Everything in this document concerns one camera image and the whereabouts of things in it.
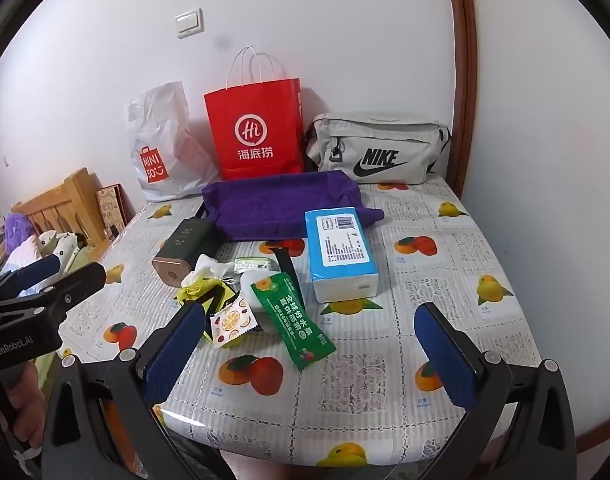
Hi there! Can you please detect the green snack packet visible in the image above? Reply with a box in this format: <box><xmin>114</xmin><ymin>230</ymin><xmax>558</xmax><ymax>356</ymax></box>
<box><xmin>250</xmin><ymin>272</ymin><xmax>336</xmax><ymax>372</ymax></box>

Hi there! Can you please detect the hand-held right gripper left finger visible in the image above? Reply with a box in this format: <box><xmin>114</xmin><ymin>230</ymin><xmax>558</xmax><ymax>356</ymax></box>
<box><xmin>41</xmin><ymin>303</ymin><xmax>236</xmax><ymax>480</ymax></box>

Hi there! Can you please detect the fruit print packet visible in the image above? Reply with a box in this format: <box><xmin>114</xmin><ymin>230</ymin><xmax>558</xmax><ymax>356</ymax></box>
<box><xmin>208</xmin><ymin>296</ymin><xmax>258</xmax><ymax>348</ymax></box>

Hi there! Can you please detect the wooden bed headboard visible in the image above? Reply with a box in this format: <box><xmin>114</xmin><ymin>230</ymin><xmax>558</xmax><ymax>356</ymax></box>
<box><xmin>11</xmin><ymin>167</ymin><xmax>111</xmax><ymax>261</ymax></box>

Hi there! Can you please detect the grey waist bag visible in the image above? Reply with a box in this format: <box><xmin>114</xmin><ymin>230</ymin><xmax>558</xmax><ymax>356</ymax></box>
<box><xmin>305</xmin><ymin>112</ymin><xmax>452</xmax><ymax>186</ymax></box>

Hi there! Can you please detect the brown wooden door frame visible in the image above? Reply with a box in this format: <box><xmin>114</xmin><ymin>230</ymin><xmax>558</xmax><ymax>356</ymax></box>
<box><xmin>445</xmin><ymin>0</ymin><xmax>478</xmax><ymax>201</ymax></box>

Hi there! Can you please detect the white wall light switch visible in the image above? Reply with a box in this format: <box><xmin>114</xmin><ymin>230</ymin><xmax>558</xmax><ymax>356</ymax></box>
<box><xmin>175</xmin><ymin>8</ymin><xmax>206</xmax><ymax>39</ymax></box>

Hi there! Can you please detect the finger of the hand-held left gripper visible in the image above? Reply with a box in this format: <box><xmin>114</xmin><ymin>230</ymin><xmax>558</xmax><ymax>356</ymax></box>
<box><xmin>0</xmin><ymin>254</ymin><xmax>61</xmax><ymax>311</ymax></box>
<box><xmin>0</xmin><ymin>261</ymin><xmax>107</xmax><ymax>318</ymax></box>

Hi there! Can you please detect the fruit print tablecloth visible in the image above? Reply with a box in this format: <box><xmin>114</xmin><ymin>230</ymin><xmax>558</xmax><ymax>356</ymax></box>
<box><xmin>60</xmin><ymin>175</ymin><xmax>543</xmax><ymax>476</ymax></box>

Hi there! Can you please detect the black strap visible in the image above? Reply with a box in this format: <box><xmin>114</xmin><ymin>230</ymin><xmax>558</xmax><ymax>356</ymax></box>
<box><xmin>270</xmin><ymin>246</ymin><xmax>300</xmax><ymax>293</ymax></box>

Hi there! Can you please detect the white tissue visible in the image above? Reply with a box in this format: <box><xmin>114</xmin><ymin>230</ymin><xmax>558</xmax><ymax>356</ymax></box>
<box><xmin>181</xmin><ymin>254</ymin><xmax>236</xmax><ymax>286</ymax></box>

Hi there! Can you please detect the white plastic shopping bag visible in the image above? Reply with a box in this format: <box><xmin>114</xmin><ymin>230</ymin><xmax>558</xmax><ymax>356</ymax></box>
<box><xmin>125</xmin><ymin>81</ymin><xmax>221</xmax><ymax>203</ymax></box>

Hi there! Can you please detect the person's left hand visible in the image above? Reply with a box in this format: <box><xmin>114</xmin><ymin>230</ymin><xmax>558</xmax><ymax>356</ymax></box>
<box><xmin>0</xmin><ymin>360</ymin><xmax>50</xmax><ymax>448</ymax></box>

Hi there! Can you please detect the purple fuzzy plush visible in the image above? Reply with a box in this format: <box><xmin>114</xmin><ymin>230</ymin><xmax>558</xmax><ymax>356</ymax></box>
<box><xmin>2</xmin><ymin>212</ymin><xmax>36</xmax><ymax>251</ymax></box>

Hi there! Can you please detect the dark green tin box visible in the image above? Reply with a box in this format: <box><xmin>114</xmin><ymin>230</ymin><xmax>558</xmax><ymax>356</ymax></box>
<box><xmin>152</xmin><ymin>217</ymin><xmax>218</xmax><ymax>288</ymax></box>

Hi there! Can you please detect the blue tissue pack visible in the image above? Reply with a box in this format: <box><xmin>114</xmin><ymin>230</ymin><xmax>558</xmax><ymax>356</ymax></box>
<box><xmin>305</xmin><ymin>207</ymin><xmax>380</xmax><ymax>305</ymax></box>

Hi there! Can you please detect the yellow and black cloth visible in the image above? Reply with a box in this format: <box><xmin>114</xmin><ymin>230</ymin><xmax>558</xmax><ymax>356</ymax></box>
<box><xmin>174</xmin><ymin>277</ymin><xmax>238</xmax><ymax>318</ymax></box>

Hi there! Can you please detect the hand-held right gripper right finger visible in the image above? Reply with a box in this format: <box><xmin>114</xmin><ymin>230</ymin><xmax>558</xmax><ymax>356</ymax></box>
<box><xmin>395</xmin><ymin>301</ymin><xmax>578</xmax><ymax>480</ymax></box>

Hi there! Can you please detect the red paper bag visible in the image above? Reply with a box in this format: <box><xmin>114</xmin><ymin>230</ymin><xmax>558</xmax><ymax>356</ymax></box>
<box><xmin>203</xmin><ymin>46</ymin><xmax>306</xmax><ymax>182</ymax></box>

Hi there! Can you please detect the brown illustrated notebook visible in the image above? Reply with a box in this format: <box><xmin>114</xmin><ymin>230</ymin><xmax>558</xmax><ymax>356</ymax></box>
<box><xmin>96</xmin><ymin>185</ymin><xmax>123</xmax><ymax>238</ymax></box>

